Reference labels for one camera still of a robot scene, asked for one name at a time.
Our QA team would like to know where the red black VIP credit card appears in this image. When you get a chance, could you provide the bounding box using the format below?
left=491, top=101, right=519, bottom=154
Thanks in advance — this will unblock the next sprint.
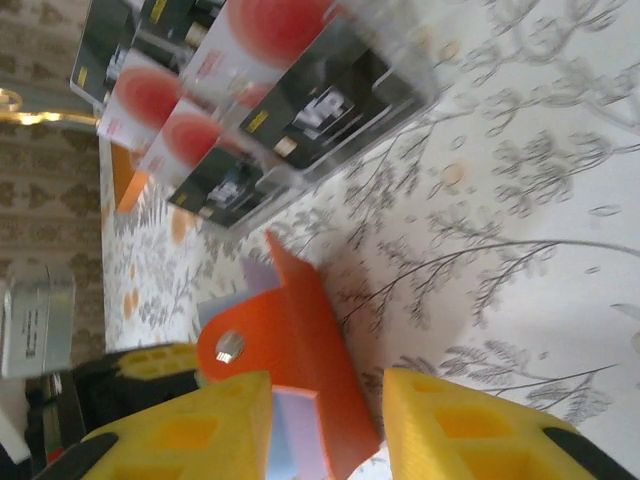
left=94, top=49, right=186, bottom=151
left=69, top=0, right=146, bottom=109
left=182, top=0, right=434, bottom=174
left=137, top=97, right=301, bottom=229

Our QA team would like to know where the orange card holder wallet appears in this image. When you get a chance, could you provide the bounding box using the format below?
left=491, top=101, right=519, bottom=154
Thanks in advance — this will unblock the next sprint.
left=196, top=228, right=382, bottom=480

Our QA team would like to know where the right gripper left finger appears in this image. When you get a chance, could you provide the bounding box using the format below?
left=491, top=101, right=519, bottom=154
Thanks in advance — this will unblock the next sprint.
left=29, top=369, right=274, bottom=480

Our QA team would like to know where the floral patterned tablecloth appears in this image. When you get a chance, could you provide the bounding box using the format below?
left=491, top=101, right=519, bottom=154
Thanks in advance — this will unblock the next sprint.
left=99, top=0, right=640, bottom=480

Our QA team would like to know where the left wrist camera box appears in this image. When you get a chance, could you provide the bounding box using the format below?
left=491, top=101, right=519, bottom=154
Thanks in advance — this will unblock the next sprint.
left=0, top=264, right=76, bottom=379

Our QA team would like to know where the clear acrylic card display stand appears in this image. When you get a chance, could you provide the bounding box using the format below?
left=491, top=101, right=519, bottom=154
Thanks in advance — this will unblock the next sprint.
left=69, top=0, right=444, bottom=234

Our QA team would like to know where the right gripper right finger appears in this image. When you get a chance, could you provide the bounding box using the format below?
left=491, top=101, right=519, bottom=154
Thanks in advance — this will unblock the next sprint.
left=382, top=367, right=640, bottom=480

